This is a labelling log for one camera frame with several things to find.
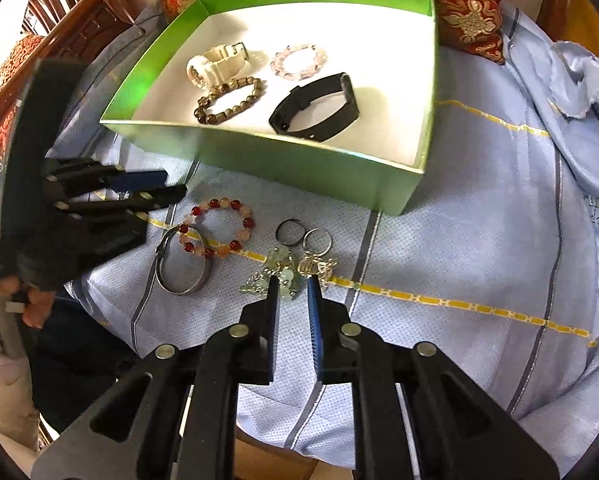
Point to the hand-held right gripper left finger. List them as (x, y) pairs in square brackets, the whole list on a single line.
[(273, 340)]

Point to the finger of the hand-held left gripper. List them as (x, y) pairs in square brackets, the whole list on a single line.
[(149, 197), (139, 180)]

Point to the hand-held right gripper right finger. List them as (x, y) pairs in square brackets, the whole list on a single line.
[(314, 332)]

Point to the silver bangle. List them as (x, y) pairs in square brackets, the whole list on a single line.
[(184, 290)]

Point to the green cardboard box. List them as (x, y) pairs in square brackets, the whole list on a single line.
[(304, 170)]

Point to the person's left hand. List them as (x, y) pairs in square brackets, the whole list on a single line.
[(36, 310)]

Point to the orange patterned cushion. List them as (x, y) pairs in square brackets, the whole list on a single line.
[(14, 85)]

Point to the light blue striped cloth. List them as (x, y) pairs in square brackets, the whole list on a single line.
[(479, 210)]

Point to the black wristband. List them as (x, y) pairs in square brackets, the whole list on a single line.
[(347, 105)]

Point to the red gold embroidered cushion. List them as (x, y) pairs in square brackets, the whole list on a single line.
[(469, 10)]

